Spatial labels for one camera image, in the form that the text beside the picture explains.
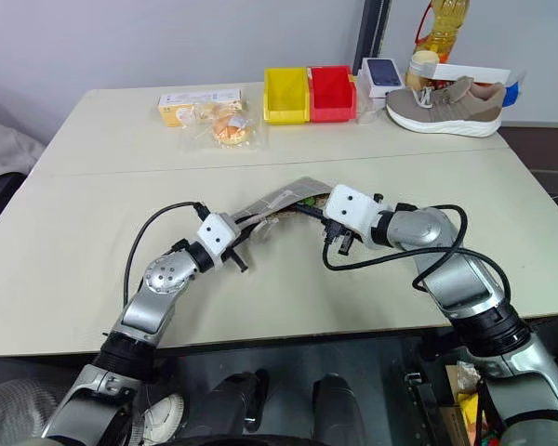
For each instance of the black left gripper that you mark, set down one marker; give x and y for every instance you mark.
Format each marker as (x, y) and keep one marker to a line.
(238, 260)

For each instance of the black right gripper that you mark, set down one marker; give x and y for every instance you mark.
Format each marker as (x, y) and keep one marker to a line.
(339, 237)

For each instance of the grey grid pouch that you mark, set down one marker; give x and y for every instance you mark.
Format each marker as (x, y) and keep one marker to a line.
(286, 200)

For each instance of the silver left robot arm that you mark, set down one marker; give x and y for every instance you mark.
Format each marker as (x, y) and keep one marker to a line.
(142, 306)

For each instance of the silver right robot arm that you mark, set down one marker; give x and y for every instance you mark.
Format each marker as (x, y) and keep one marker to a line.
(465, 283)

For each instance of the bread in clear bag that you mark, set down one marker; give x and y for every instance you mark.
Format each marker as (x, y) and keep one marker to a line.
(232, 131)

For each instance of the clear plastic wrapper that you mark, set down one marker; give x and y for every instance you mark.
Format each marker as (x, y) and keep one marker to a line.
(369, 114)

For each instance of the yellow plastic bin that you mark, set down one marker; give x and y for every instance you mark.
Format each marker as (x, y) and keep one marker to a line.
(283, 93)

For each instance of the red plastic bin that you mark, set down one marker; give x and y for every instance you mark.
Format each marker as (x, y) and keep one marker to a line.
(331, 90)

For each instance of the small pastry clear packet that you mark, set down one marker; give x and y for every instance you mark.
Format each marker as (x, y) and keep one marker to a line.
(204, 112)

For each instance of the yellow snack box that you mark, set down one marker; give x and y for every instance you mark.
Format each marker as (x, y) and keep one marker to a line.
(195, 98)

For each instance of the white phone box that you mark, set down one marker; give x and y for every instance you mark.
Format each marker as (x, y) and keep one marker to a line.
(382, 74)

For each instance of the grey-brown sneaker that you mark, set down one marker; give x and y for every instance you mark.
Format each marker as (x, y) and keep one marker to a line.
(446, 109)

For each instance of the dark rounded shape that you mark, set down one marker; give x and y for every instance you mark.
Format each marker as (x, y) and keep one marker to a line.
(237, 399)
(335, 402)

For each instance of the beige lidded jar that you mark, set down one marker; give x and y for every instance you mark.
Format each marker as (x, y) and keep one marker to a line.
(421, 67)

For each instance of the white shoe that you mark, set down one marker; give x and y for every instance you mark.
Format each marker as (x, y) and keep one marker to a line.
(165, 418)

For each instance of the long white box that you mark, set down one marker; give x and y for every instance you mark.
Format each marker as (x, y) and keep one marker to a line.
(474, 73)

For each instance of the yellow cooking oil bottle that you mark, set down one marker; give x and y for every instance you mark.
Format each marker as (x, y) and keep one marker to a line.
(444, 28)

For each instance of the blue and clear packet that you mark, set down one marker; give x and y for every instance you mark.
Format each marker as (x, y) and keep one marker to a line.
(514, 93)

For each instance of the cardboard box with packets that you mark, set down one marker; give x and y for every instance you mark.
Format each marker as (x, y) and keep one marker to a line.
(465, 404)

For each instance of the light grey cloth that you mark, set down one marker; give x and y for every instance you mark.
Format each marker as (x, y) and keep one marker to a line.
(7, 148)

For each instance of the grey mesh fabric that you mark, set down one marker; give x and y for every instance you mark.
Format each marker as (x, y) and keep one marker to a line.
(14, 409)

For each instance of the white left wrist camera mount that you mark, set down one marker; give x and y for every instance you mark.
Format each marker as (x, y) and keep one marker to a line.
(214, 234)

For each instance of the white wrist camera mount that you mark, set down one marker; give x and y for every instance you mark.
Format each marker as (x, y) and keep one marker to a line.
(351, 206)
(214, 234)

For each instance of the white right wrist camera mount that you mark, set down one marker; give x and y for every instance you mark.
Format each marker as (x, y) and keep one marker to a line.
(351, 206)

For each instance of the black vertical post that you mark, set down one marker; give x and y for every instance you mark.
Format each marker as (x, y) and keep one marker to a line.
(368, 32)

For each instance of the black metal frame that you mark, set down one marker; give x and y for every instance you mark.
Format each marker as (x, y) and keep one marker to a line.
(421, 404)

